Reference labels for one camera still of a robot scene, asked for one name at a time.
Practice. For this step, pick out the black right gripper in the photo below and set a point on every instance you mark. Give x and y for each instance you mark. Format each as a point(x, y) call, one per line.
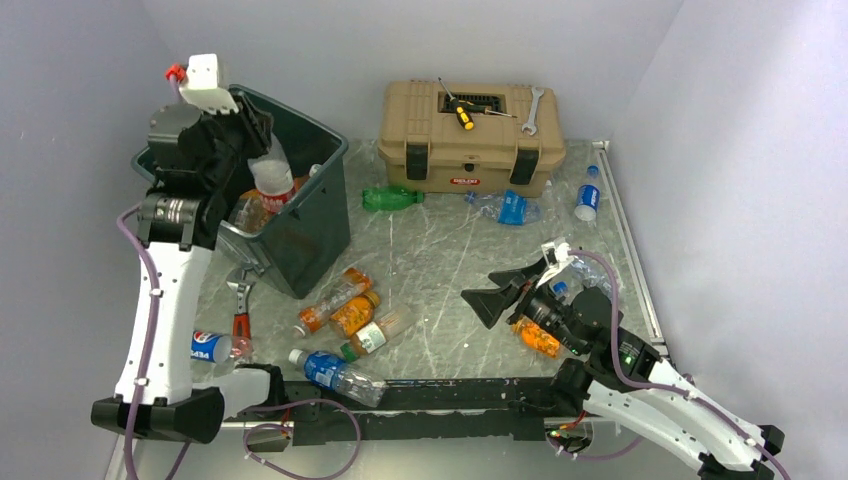
point(489, 302)

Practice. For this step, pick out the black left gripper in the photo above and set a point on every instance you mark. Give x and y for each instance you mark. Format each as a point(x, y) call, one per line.
point(255, 123)

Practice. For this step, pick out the crushed Pepsi bottle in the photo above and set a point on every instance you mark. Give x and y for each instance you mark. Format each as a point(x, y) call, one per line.
point(559, 289)

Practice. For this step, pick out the clear bottle red label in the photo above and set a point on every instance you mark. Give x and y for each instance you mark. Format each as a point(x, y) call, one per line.
point(273, 177)

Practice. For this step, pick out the large orange label bottle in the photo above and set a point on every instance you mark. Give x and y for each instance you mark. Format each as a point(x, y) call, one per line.
point(249, 215)

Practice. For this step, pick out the crushed orange label bottle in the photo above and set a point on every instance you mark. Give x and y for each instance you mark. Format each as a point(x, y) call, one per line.
point(300, 181)

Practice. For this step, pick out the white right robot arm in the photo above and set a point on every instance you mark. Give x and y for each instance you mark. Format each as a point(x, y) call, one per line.
point(616, 374)

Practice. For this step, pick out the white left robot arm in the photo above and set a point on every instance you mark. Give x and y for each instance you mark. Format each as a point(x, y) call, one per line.
point(156, 397)

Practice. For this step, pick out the dark green plastic bin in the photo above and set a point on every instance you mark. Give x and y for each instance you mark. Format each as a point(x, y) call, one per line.
point(295, 248)

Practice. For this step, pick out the orange juice bottle right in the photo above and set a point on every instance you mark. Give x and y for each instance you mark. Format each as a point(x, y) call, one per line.
point(536, 338)

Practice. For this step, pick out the crushed blue label bottle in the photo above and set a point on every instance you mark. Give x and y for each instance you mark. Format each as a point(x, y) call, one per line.
point(508, 208)

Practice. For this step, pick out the clear bottle blue cap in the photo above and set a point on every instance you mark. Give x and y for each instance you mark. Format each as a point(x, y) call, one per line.
point(591, 275)

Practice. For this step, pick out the blue label bottle far right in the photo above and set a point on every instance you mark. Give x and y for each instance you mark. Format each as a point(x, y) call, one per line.
point(588, 195)

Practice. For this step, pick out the clear bottle orange label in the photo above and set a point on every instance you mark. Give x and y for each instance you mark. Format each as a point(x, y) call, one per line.
point(350, 284)

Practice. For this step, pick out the orange juice bottle gold cap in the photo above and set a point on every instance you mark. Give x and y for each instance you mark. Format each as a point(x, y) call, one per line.
point(355, 314)

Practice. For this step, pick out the green plastic bottle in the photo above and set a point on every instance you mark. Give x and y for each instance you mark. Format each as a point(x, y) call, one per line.
point(390, 198)

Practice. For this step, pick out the tan plastic toolbox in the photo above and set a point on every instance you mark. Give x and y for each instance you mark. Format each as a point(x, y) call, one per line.
point(424, 148)

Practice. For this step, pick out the yellow black screwdriver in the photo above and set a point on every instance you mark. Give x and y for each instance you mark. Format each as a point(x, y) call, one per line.
point(463, 117)

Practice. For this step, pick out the thin dark screwdriver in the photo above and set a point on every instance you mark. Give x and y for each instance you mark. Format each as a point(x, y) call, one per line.
point(482, 109)

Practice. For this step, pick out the blue label water bottle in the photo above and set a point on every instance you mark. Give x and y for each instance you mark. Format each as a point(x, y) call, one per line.
point(331, 372)

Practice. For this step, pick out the Pepsi bottle at left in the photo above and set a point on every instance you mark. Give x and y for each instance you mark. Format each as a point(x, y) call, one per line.
point(211, 347)

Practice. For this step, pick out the silver open-end wrench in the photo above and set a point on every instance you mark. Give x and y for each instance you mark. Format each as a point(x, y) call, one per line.
point(530, 127)

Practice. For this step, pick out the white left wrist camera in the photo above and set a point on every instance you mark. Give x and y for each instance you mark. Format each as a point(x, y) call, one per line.
point(202, 82)

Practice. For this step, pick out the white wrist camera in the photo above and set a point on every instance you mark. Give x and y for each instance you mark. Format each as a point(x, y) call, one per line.
point(556, 258)
point(202, 82)

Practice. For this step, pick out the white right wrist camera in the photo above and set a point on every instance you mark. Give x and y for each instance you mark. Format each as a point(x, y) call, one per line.
point(556, 258)

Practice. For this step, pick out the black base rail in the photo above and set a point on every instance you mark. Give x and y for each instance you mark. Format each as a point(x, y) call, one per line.
point(521, 408)

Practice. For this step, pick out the red handle adjustable wrench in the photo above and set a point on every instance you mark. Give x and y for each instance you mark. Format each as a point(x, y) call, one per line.
point(241, 285)

